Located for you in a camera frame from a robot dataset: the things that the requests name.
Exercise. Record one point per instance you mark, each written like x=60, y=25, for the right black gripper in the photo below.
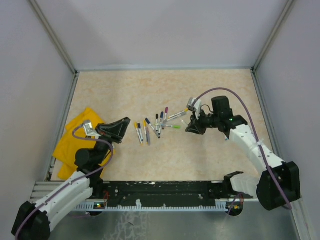
x=195, y=125

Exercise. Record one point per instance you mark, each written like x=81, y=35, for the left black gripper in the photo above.
x=113, y=131

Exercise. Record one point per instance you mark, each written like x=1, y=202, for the light green cap marker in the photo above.
x=168, y=126

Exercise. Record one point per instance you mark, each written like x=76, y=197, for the yellow cap white marker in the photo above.
x=178, y=114

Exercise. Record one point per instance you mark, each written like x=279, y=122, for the grey cap marker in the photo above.
x=160, y=126

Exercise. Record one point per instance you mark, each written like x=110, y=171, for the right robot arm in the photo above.
x=278, y=182

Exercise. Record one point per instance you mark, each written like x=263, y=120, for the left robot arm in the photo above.
x=36, y=221

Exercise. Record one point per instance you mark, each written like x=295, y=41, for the yellow marker left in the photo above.
x=138, y=132

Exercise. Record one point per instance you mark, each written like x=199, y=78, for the blue cap yellow end marker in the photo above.
x=140, y=132

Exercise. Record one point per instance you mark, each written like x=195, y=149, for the blue cap long marker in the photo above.
x=153, y=128

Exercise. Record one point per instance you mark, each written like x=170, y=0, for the dark blue cap marker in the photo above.
x=160, y=120

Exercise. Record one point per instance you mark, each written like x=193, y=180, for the black cap marker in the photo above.
x=156, y=122

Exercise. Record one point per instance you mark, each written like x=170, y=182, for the yellow snoopy t-shirt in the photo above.
x=67, y=147

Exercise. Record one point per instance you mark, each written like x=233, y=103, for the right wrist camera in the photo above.
x=194, y=106

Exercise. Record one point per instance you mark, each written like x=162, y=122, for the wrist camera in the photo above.
x=89, y=130
x=194, y=106

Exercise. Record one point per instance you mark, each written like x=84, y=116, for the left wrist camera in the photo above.
x=89, y=130

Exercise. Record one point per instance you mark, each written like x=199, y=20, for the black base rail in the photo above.
x=162, y=193

